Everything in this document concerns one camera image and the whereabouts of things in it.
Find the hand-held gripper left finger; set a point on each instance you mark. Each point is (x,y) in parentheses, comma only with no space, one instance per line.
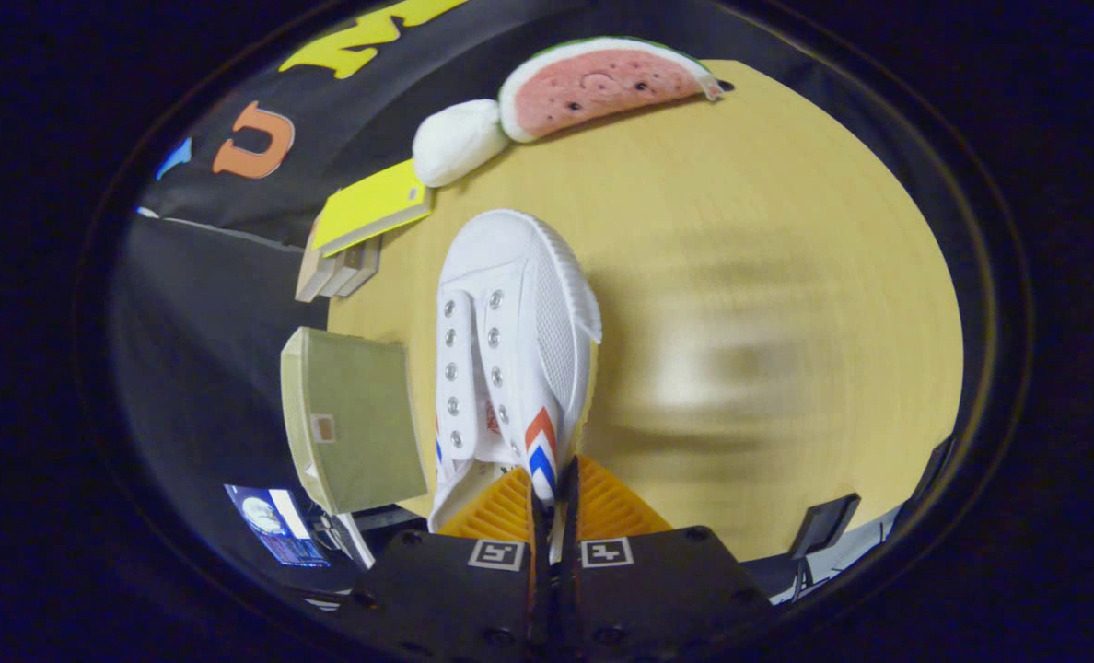
(455,599)

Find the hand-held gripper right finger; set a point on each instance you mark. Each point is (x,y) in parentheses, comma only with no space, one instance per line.
(657,599)

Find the green fabric storage box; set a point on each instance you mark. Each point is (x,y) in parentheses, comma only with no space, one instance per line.
(363,414)

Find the white canvas shoe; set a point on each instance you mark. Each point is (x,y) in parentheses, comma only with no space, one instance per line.
(510,295)

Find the black panel on stand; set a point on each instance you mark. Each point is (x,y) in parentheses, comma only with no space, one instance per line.
(823,525)

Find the computer monitor screen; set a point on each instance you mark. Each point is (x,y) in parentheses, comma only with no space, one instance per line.
(275,525)

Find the dark spine book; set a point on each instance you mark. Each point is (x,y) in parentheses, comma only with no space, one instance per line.
(367,262)
(343,274)

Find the tan cover book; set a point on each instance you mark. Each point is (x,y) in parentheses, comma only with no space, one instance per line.
(312,276)

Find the yellow cover book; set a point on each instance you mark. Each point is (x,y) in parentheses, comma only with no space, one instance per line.
(372,204)

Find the white duck plush toy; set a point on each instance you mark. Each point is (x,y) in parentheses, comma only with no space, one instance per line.
(459,138)

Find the watermelon slice plush toy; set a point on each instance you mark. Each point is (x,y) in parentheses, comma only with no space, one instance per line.
(602,87)

